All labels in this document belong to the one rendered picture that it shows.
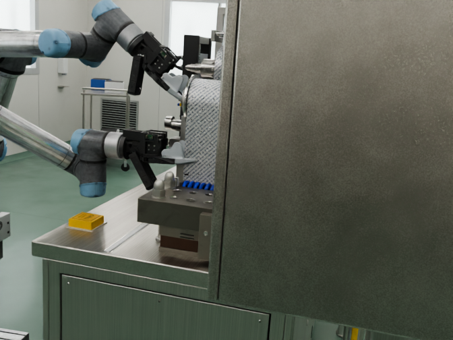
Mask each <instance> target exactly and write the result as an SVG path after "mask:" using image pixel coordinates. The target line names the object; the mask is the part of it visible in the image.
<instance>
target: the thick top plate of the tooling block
mask: <svg viewBox="0 0 453 340"><path fill-rule="evenodd" d="M165 190H166V192H165V195H166V198H163V199H155V198H152V197H151V195H152V190H151V191H150V192H148V193H146V194H144V195H143V196H141V197H139V198H138V218H137V222H141V223H149V224H153V225H162V226H166V227H174V228H179V229H187V230H192V231H199V228H200V214H201V213H202V212H204V213H212V205H213V194H214V191H212V190H203V189H197V188H188V187H183V186H177V187H176V188H175V189H173V190H167V189H165Z"/></svg>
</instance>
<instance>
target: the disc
mask: <svg viewBox="0 0 453 340"><path fill-rule="evenodd" d="M196 78H197V79H199V77H198V75H196V74H194V75H192V76H191V77H190V78H189V80H188V82H187V86H186V89H185V95H184V101H183V112H184V118H185V122H186V115H187V96H188V92H189V87H190V85H191V83H192V81H193V80H194V79H196Z"/></svg>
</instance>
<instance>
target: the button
mask: <svg viewBox="0 0 453 340"><path fill-rule="evenodd" d="M103 223H104V215H96V214H92V213H87V212H81V213H79V214H77V215H75V216H74V217H72V218H70V219H69V227H77V228H81V229H89V230H92V229H94V228H96V227H97V226H99V225H101V224H103Z"/></svg>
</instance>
